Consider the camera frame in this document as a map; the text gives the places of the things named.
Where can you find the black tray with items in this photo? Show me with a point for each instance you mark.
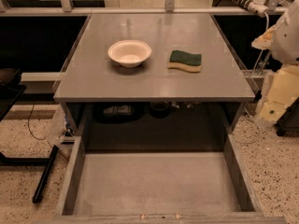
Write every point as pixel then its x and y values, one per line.
pixel 115 113

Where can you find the green and yellow sponge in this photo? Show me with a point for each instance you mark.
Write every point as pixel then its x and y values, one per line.
pixel 185 61

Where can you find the grey open top drawer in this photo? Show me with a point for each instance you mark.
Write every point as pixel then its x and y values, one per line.
pixel 159 188

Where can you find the white paper bowl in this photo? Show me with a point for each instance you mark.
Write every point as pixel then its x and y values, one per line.
pixel 129 53

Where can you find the black tape roll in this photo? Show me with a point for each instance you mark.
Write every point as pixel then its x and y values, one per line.
pixel 159 110

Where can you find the black table leg base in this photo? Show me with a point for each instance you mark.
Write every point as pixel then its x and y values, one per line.
pixel 47 163

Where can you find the grey cabinet with top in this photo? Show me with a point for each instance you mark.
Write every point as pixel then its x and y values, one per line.
pixel 92 77

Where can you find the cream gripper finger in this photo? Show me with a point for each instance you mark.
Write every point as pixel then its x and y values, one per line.
pixel 283 92
pixel 266 40

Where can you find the black chair at left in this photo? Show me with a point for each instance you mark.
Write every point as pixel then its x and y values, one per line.
pixel 10 89

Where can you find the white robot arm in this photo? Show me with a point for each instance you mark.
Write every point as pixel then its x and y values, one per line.
pixel 282 39

